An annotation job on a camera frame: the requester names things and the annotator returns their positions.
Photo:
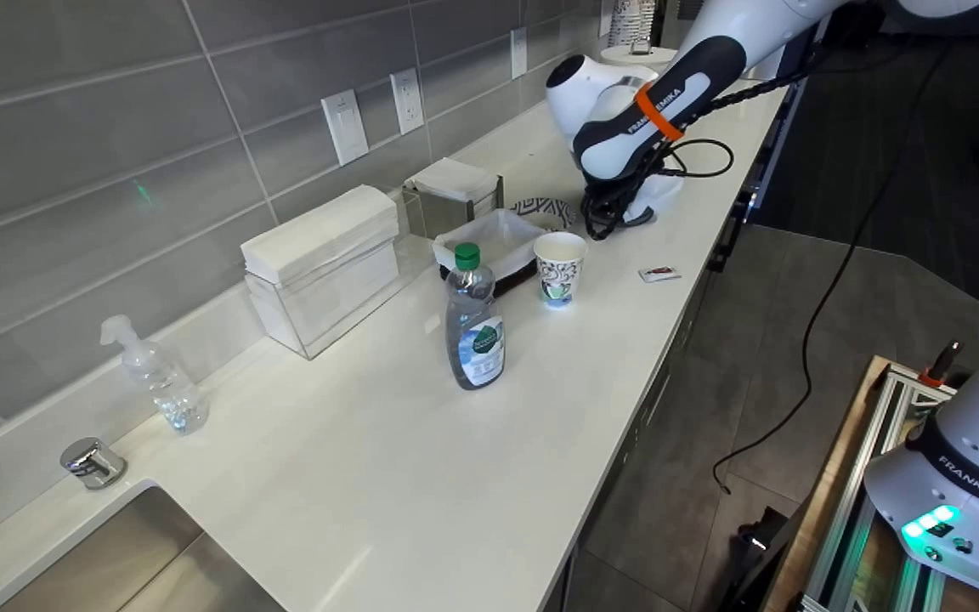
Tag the black tray with white liner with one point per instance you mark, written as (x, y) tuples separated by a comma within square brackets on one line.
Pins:
[(493, 238)]

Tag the patterned paper cup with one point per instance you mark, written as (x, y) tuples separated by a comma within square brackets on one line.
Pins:
[(557, 268)]

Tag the white paper towel roll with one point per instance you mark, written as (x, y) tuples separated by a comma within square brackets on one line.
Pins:
[(639, 51)]

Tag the metal countertop button plate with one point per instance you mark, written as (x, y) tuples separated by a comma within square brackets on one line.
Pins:
[(93, 464)]

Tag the small patterned dish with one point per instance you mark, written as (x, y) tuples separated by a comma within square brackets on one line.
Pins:
[(540, 209)]

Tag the wooden robot cart frame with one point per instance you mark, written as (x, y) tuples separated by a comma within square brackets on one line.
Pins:
[(834, 488)]

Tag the small red black tool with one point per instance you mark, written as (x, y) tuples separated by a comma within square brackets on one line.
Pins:
[(946, 358)]

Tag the dish soap bottle green cap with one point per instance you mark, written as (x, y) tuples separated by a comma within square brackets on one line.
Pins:
[(476, 335)]

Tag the small flat packet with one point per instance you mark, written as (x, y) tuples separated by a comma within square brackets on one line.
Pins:
[(660, 273)]

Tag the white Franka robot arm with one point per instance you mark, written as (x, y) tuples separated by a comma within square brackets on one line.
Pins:
[(612, 87)]

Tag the clear spray bottle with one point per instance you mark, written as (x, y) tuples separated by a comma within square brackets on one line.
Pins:
[(172, 391)]

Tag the steel kitchen sink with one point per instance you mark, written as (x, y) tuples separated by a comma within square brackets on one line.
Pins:
[(137, 563)]

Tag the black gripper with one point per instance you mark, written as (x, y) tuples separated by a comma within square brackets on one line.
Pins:
[(612, 209)]

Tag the white rectangular container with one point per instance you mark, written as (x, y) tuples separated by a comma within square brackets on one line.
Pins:
[(323, 267)]

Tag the metal napkin holder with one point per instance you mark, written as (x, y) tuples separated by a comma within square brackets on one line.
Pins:
[(448, 190)]

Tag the white wall outlet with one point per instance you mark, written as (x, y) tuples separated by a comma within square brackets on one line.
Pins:
[(517, 51), (343, 126), (405, 100)]

